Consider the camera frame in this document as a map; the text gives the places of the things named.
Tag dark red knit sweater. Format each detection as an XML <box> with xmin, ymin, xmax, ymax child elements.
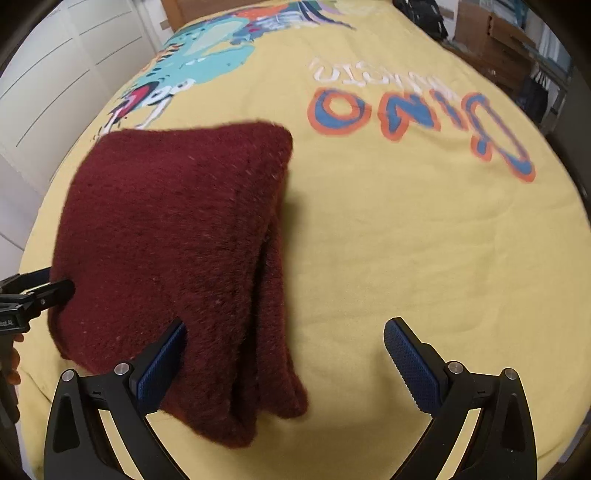
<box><xmin>48</xmin><ymin>122</ymin><xmax>308</xmax><ymax>448</ymax></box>

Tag person's left hand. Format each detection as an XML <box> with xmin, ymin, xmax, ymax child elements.
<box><xmin>2</xmin><ymin>333</ymin><xmax>24</xmax><ymax>386</ymax></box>

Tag yellow dinosaur print bedspread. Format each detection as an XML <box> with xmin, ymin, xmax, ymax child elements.
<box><xmin>21</xmin><ymin>1</ymin><xmax>590</xmax><ymax>479</ymax></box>

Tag white wardrobe doors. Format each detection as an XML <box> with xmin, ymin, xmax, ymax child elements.
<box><xmin>0</xmin><ymin>0</ymin><xmax>174</xmax><ymax>199</ymax></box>

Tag wooden headboard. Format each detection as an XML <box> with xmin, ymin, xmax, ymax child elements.
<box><xmin>160</xmin><ymin>0</ymin><xmax>256</xmax><ymax>31</ymax></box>

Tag cardboard box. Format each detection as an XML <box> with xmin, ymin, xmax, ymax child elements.
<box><xmin>443</xmin><ymin>1</ymin><xmax>535</xmax><ymax>98</ymax></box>

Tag black backpack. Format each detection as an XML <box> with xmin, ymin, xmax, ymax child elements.
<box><xmin>392</xmin><ymin>0</ymin><xmax>449</xmax><ymax>42</ymax></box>

